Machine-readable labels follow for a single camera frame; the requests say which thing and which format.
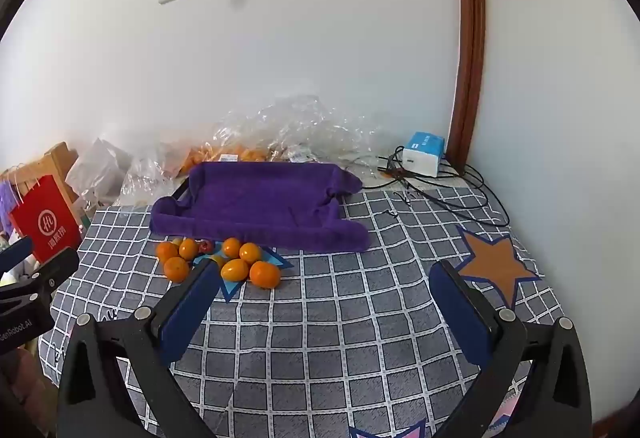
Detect red paper bag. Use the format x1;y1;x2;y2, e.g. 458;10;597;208
9;174;83;264

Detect black cables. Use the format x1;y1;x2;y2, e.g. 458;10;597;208
345;145;511;226

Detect brown wooden door frame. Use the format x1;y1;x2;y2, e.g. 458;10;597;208
446;0;487;166

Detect grey plastic bag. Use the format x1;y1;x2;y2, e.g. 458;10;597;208
65;138;133;206

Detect pile of mandarins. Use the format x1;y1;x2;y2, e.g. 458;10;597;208
156;237;282;290

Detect light wooden furniture frame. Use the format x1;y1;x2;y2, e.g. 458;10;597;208
0;141;81;204

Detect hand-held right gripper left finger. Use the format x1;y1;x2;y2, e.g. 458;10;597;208
57;258;221;438

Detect purple gift bag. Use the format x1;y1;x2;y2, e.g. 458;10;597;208
0;180;26;239

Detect grey checked cloth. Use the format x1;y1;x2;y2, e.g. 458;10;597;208
37;185;566;438

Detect black tray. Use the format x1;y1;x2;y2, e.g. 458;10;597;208
170;178;193;204

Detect crumpled clear plastic bags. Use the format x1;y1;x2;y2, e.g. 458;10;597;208
212;93;401;164

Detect white and blue box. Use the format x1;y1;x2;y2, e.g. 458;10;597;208
403;131;446;178

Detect clear bag of oranges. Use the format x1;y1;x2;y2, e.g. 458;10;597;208
175;143;281;179

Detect purple towel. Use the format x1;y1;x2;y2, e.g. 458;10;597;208
150;162;372;254

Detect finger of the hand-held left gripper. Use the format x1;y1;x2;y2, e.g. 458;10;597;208
0;236;34;275
0;246;81;306

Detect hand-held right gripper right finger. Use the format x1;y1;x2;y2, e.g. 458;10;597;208
429;260;593;438

